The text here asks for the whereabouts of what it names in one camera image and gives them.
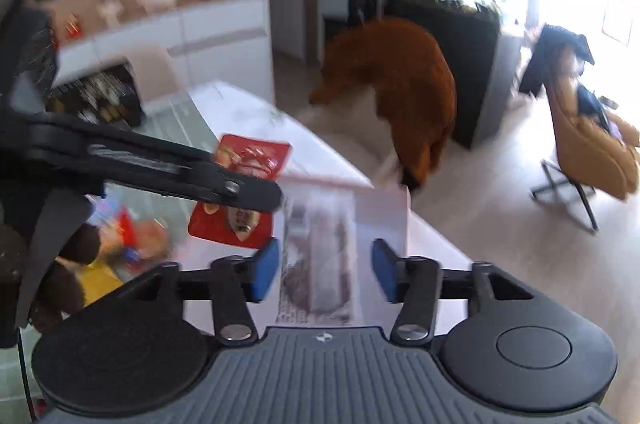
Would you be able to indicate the tan armchair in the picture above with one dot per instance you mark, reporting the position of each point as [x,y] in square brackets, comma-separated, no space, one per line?
[595,149]

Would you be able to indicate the black gift box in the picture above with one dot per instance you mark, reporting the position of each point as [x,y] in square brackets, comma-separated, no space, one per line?
[100,97]

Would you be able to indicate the red snack packet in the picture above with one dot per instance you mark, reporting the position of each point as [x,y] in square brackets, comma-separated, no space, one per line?
[250,159]

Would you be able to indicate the pink box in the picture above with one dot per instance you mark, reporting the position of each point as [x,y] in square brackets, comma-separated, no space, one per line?
[382,219]

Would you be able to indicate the person's left hand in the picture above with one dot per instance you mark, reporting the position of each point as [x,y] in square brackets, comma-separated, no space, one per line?
[65,289]

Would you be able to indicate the green lined mat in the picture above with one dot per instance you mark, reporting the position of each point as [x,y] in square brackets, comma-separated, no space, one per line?
[175,124]

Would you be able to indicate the brown plush bear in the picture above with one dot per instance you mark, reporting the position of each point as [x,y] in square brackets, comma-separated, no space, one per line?
[400,94]

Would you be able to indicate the black cabinet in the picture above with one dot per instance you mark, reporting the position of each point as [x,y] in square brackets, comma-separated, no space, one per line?
[450,54]

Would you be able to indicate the yellow snack packet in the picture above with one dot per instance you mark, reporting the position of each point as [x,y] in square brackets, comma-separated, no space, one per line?
[102,284]

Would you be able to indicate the black side table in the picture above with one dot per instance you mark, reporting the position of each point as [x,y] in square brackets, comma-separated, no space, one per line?
[361,2]

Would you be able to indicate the dark jacket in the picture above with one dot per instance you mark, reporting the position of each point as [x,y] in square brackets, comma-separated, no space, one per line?
[555,54]

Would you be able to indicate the round bun in clear packet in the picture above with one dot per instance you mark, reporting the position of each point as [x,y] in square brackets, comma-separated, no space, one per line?
[147,236]

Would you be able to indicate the beige chair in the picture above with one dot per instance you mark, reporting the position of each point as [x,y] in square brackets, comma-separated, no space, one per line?
[155,72]

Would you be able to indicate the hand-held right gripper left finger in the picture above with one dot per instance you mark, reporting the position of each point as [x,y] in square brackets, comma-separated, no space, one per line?
[266,269]

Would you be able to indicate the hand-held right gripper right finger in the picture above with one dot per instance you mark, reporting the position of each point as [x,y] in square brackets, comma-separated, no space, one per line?
[385,269]

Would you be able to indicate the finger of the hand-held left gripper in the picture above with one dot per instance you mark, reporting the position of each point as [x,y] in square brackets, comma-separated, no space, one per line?
[165,167]

